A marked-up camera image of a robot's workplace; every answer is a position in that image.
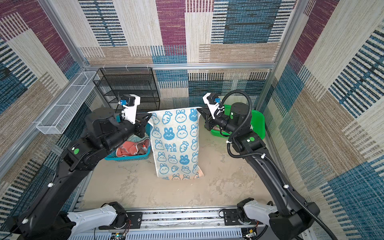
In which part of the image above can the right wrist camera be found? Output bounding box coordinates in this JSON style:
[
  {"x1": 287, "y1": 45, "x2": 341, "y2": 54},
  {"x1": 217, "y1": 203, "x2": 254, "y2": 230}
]
[{"x1": 203, "y1": 93, "x2": 225, "y2": 119}]

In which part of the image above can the teal plastic basket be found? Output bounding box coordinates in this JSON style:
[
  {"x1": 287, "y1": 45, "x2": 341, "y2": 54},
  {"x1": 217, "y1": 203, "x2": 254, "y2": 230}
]
[{"x1": 105, "y1": 124, "x2": 152, "y2": 162}]

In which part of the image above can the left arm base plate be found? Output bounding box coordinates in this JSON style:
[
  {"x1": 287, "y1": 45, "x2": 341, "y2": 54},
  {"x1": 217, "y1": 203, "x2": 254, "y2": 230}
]
[{"x1": 98, "y1": 212, "x2": 143, "y2": 230}]

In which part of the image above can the red pink towel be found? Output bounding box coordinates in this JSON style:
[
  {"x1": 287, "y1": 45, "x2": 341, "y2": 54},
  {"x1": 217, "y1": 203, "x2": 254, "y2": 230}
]
[{"x1": 116, "y1": 138, "x2": 151, "y2": 158}]

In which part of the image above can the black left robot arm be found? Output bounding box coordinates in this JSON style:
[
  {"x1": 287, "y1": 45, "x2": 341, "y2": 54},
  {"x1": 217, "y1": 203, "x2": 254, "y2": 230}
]
[{"x1": 6, "y1": 108, "x2": 152, "y2": 240}]

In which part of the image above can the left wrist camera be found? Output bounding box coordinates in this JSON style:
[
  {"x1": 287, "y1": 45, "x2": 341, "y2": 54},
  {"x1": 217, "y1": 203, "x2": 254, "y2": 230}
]
[{"x1": 118, "y1": 94, "x2": 141, "y2": 124}]

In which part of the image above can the green plastic basket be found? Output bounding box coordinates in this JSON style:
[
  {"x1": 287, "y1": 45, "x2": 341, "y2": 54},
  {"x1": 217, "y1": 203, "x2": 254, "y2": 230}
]
[{"x1": 211, "y1": 105, "x2": 266, "y2": 140}]

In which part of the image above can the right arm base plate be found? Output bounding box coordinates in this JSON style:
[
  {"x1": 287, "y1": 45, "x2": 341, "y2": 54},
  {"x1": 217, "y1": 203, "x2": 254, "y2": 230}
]
[{"x1": 218, "y1": 208, "x2": 265, "y2": 227}]

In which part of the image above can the black wire shelf rack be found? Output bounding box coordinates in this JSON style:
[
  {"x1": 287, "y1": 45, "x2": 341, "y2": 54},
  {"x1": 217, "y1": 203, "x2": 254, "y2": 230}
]
[{"x1": 93, "y1": 67, "x2": 161, "y2": 113}]

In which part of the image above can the light blue patterned towel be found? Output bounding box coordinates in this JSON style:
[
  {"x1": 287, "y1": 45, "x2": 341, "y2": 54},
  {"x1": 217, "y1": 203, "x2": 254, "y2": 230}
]
[{"x1": 149, "y1": 108, "x2": 204, "y2": 181}]

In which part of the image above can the aluminium front rail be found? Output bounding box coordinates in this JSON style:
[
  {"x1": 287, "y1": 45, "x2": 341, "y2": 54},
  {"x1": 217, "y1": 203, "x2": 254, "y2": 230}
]
[{"x1": 50, "y1": 204, "x2": 313, "y2": 240}]

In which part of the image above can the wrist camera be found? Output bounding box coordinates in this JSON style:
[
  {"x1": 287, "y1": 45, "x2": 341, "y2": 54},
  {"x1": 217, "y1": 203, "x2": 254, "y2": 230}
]
[
  {"x1": 118, "y1": 94, "x2": 141, "y2": 124},
  {"x1": 203, "y1": 93, "x2": 225, "y2": 119}
]

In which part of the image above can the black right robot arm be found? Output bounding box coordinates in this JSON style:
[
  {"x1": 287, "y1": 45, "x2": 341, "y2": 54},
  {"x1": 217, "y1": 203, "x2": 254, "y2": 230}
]
[{"x1": 198, "y1": 103, "x2": 322, "y2": 240}]

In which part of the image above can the white wire mesh tray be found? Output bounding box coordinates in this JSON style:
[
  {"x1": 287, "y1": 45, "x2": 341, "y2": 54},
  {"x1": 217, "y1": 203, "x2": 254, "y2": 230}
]
[{"x1": 36, "y1": 72, "x2": 96, "y2": 135}]

